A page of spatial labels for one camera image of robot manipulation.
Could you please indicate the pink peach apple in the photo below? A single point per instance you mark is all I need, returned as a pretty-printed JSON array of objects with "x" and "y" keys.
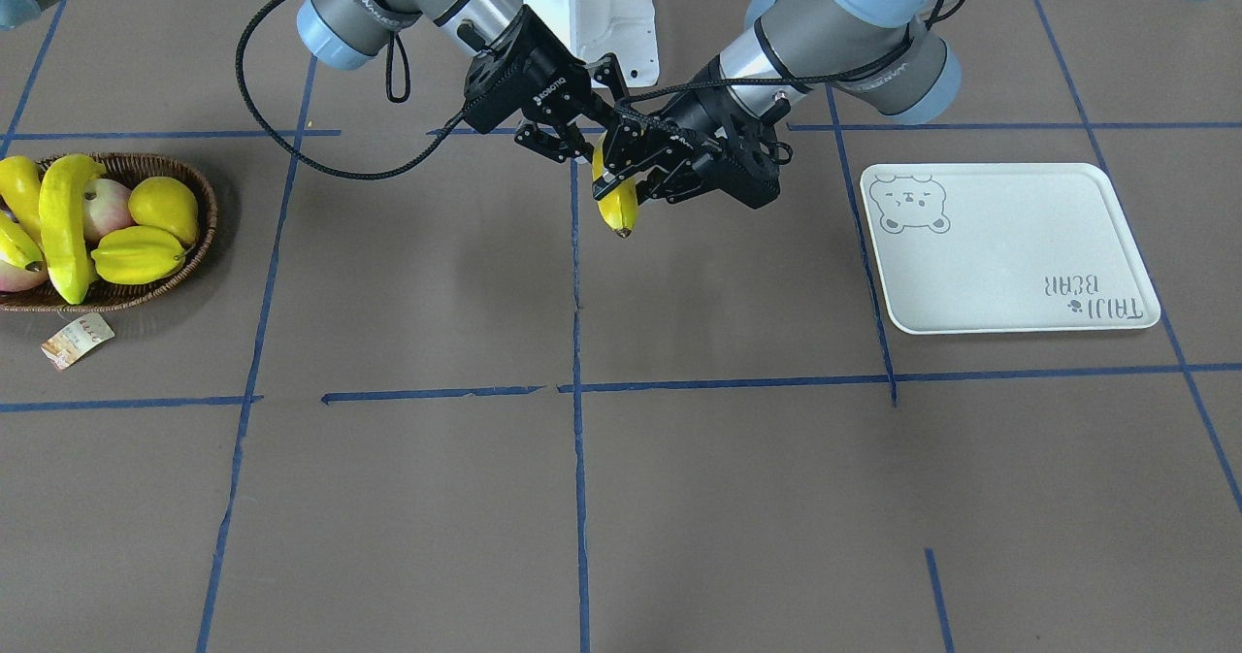
[{"x": 105, "y": 209}]

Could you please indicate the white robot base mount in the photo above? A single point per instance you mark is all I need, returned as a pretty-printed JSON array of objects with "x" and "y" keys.
[{"x": 591, "y": 28}]

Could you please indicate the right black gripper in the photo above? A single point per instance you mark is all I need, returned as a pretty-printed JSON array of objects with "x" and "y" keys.
[{"x": 556, "y": 91}]

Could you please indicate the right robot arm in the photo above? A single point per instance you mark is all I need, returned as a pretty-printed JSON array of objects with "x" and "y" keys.
[{"x": 348, "y": 33}]

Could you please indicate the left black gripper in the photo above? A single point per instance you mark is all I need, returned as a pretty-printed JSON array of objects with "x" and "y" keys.
[{"x": 686, "y": 129}]

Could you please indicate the paper tag label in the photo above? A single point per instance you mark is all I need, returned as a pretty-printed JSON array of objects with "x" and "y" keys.
[{"x": 76, "y": 340}]

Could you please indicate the white bear tray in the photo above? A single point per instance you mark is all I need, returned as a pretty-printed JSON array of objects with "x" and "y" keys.
[{"x": 968, "y": 248}]

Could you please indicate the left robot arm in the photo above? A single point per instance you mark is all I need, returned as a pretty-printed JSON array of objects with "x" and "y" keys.
[{"x": 883, "y": 52}]

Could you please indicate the yellow banana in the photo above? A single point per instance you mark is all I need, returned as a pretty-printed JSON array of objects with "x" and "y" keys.
[
  {"x": 61, "y": 208},
  {"x": 619, "y": 208},
  {"x": 21, "y": 188},
  {"x": 18, "y": 248}
]

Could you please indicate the yellow pear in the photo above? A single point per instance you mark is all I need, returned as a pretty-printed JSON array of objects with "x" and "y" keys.
[{"x": 167, "y": 204}]

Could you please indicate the yellow starfruit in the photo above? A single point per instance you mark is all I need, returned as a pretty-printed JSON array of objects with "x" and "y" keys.
[{"x": 138, "y": 255}]

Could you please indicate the red yellow apple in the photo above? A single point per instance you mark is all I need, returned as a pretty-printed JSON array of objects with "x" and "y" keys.
[{"x": 19, "y": 279}]

